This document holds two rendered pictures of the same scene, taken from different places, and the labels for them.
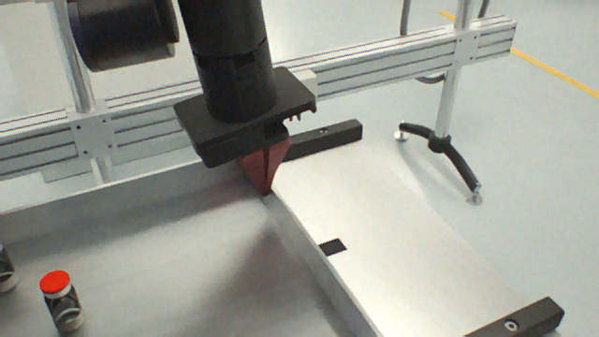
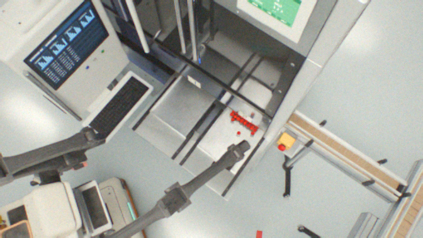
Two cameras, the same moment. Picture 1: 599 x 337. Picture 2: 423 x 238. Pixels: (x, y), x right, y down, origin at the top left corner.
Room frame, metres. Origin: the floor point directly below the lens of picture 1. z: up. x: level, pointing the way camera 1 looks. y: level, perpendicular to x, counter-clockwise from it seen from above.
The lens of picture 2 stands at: (0.65, -0.20, 2.72)
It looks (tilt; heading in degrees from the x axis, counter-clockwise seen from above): 72 degrees down; 154
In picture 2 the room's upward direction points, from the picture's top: 2 degrees counter-clockwise
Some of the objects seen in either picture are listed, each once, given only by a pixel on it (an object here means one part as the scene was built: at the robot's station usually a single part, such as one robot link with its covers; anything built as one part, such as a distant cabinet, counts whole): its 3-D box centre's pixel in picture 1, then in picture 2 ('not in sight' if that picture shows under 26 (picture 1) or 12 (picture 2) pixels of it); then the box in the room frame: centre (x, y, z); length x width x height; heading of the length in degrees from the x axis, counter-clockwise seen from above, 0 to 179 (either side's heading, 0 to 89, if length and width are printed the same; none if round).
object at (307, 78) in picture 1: (294, 91); not in sight; (1.31, 0.00, 0.50); 0.12 x 0.05 x 0.09; 116
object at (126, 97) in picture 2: not in sight; (119, 106); (-0.25, -0.36, 0.82); 0.40 x 0.14 x 0.02; 116
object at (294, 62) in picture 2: not in sight; (275, 101); (0.31, 0.28, 1.40); 0.04 x 0.01 x 0.80; 26
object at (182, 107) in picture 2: not in sight; (186, 102); (-0.05, 0.00, 0.90); 0.34 x 0.26 x 0.04; 116
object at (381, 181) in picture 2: not in sight; (342, 153); (0.62, 0.61, 0.92); 0.69 x 0.16 x 0.16; 26
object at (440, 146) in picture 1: (437, 151); not in sight; (1.64, -0.52, 0.07); 0.50 x 0.08 x 0.14; 26
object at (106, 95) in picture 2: not in sight; (113, 102); (-0.30, -0.39, 0.79); 0.45 x 0.28 x 0.03; 116
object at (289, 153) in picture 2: not in sight; (287, 141); (0.42, 0.41, 0.87); 0.14 x 0.13 x 0.02; 116
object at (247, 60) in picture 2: not in sight; (241, 63); (0.13, 0.20, 1.50); 0.43 x 0.01 x 0.59; 26
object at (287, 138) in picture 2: not in sight; (286, 140); (0.43, 0.36, 0.99); 0.08 x 0.07 x 0.07; 116
